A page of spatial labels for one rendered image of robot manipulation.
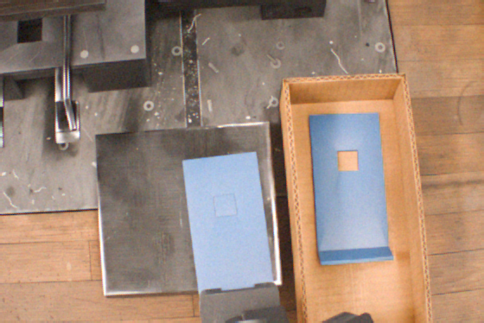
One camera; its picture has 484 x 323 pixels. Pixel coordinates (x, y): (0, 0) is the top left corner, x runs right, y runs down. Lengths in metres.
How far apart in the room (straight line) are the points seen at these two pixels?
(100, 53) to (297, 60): 0.21
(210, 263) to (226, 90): 0.18
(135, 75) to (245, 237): 0.19
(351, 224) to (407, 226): 0.06
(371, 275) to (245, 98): 0.22
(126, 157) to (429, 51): 0.33
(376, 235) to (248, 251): 0.13
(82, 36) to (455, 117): 0.39
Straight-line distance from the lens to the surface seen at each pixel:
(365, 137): 1.04
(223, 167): 1.00
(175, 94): 1.05
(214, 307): 0.86
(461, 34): 1.11
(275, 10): 1.06
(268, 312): 0.86
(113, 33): 0.99
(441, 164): 1.05
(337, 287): 1.01
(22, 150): 1.06
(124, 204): 1.01
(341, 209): 1.02
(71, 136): 0.96
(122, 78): 1.02
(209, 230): 0.99
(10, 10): 0.86
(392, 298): 1.01
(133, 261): 0.99
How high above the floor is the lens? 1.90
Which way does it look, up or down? 75 degrees down
